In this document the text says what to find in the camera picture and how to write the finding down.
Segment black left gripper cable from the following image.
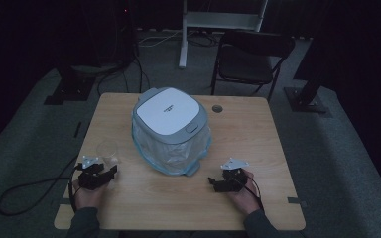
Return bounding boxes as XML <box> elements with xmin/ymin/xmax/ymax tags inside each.
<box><xmin>0</xmin><ymin>154</ymin><xmax>82</xmax><ymax>217</ymax></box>

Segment black folding chair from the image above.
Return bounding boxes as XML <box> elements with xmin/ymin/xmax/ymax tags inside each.
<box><xmin>209</xmin><ymin>30</ymin><xmax>297</xmax><ymax>104</ymax></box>

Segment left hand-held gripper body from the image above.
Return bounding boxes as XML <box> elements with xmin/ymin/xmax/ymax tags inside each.
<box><xmin>76</xmin><ymin>155</ymin><xmax>111</xmax><ymax>191</ymax></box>

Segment white metal desk frame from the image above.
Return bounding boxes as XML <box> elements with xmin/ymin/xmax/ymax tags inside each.
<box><xmin>178</xmin><ymin>0</ymin><xmax>270</xmax><ymax>69</ymax></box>

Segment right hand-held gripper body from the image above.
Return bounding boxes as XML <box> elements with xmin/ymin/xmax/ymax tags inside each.
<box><xmin>219</xmin><ymin>157</ymin><xmax>250</xmax><ymax>193</ymax></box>

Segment clear plastic trash bag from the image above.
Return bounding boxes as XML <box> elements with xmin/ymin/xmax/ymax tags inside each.
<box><xmin>131</xmin><ymin>116</ymin><xmax>213</xmax><ymax>177</ymax></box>

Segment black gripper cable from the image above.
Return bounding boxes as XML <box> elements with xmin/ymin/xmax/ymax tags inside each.
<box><xmin>0</xmin><ymin>154</ymin><xmax>82</xmax><ymax>217</ymax></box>
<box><xmin>234</xmin><ymin>174</ymin><xmax>266</xmax><ymax>212</ymax></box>

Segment grey tape strip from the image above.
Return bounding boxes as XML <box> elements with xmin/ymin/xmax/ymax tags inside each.
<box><xmin>287</xmin><ymin>196</ymin><xmax>308</xmax><ymax>208</ymax></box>

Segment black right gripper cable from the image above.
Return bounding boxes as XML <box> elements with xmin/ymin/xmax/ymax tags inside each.
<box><xmin>234</xmin><ymin>174</ymin><xmax>266</xmax><ymax>212</ymax></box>

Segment clear plastic cup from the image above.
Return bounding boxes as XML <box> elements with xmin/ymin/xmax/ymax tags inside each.
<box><xmin>95</xmin><ymin>140</ymin><xmax>120</xmax><ymax>167</ymax></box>

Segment black stand with base plate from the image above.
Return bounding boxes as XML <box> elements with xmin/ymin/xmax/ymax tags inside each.
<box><xmin>43</xmin><ymin>0</ymin><xmax>137</xmax><ymax>106</ymax></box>
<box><xmin>283</xmin><ymin>0</ymin><xmax>348</xmax><ymax>115</ymax></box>

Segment white floor cable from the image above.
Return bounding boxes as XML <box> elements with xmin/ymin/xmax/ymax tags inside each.
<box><xmin>138</xmin><ymin>29</ymin><xmax>184</xmax><ymax>48</ymax></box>

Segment person's left hand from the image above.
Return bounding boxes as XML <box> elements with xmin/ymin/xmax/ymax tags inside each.
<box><xmin>72</xmin><ymin>178</ymin><xmax>111</xmax><ymax>211</ymax></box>

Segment black strip on floor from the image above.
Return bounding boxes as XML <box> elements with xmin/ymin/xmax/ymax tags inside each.
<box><xmin>72</xmin><ymin>121</ymin><xmax>83</xmax><ymax>139</ymax></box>

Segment black floor cables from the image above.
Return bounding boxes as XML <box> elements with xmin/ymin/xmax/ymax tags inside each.
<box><xmin>96</xmin><ymin>54</ymin><xmax>152</xmax><ymax>96</ymax></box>

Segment person's right hand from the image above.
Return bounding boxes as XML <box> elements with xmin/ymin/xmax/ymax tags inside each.
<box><xmin>226</xmin><ymin>169</ymin><xmax>263</xmax><ymax>216</ymax></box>

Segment white grey lidded trash bin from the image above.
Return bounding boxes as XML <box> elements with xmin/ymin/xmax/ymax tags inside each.
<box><xmin>132</xmin><ymin>86</ymin><xmax>210</xmax><ymax>177</ymax></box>

